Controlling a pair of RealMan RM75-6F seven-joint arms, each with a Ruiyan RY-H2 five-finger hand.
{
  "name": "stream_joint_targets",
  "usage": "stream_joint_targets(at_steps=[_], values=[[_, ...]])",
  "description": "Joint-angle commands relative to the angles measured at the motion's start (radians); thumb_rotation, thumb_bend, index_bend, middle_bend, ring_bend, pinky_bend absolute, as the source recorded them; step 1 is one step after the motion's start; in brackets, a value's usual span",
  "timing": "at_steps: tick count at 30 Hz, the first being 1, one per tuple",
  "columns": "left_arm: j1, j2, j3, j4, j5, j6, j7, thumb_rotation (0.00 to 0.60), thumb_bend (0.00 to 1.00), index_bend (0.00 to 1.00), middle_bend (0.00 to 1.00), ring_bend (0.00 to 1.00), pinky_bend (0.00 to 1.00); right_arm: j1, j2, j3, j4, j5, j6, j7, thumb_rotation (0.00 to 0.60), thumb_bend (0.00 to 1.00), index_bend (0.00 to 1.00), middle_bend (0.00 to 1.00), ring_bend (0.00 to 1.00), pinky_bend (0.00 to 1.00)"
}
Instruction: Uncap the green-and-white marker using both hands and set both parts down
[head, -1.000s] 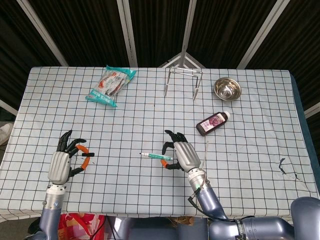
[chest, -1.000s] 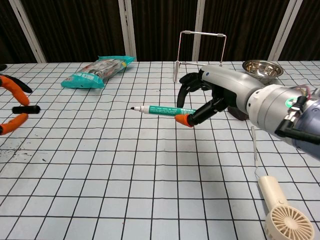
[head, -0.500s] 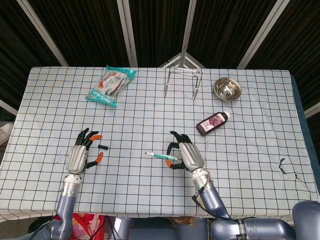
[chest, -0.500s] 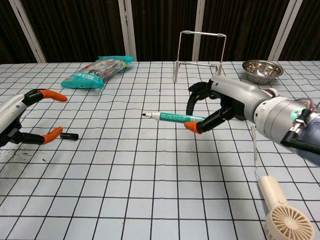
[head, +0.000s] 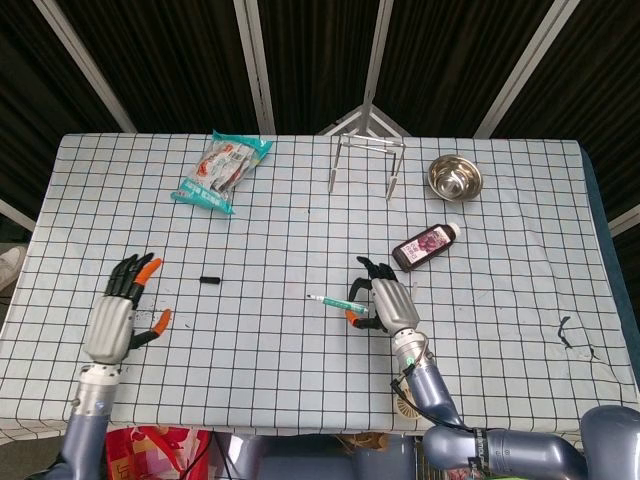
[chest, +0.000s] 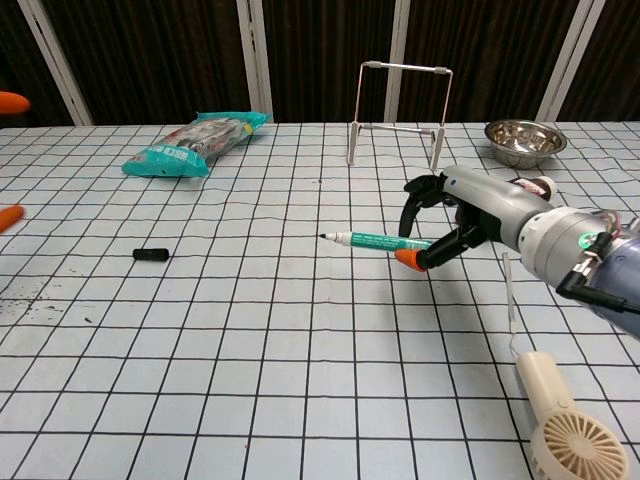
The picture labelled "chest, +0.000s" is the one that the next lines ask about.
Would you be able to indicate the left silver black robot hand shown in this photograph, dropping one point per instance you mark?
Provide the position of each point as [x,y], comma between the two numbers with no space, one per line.
[12,102]

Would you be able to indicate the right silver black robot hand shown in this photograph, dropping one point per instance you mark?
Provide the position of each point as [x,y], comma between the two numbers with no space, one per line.
[490,205]

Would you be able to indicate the green white marker pen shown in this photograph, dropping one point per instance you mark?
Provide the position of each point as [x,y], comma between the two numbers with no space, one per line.
[375,241]

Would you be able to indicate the black marker cap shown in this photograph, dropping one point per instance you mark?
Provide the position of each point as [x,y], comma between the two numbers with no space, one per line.
[151,254]

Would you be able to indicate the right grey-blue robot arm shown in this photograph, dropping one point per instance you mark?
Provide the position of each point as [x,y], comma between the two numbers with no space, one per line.
[560,240]

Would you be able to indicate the stainless steel bowl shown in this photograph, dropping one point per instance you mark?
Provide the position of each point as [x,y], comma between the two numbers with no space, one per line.
[525,140]

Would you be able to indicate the teal snack bag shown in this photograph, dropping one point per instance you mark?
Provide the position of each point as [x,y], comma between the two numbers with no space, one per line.
[200,142]

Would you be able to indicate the beige handheld fan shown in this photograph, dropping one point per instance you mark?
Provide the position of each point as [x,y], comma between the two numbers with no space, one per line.
[575,440]

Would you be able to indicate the white blue checked tablecloth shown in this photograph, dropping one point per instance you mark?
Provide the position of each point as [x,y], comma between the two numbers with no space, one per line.
[250,325]

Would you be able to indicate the white partition frame post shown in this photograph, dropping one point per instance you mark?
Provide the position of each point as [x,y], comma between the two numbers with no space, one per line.
[55,62]
[255,60]
[400,40]
[570,60]

